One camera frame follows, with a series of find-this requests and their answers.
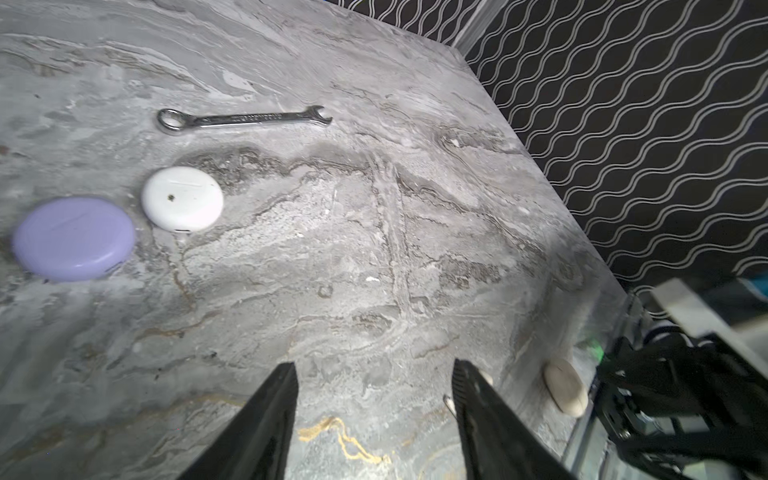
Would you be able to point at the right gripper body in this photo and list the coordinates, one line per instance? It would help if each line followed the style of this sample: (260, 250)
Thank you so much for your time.
(680, 401)

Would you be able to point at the white earbud charging case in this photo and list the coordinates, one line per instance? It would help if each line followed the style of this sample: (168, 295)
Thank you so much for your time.
(182, 199)

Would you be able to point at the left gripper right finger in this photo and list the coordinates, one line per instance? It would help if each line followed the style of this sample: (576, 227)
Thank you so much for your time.
(495, 442)

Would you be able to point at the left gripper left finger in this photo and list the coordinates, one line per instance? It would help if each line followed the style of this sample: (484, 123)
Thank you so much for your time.
(255, 444)

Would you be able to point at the purple earbud charging case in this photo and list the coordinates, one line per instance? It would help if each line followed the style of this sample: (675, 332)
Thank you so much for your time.
(73, 239)

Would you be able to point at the silver combination wrench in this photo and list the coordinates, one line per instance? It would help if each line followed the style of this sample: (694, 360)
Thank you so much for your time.
(173, 121)

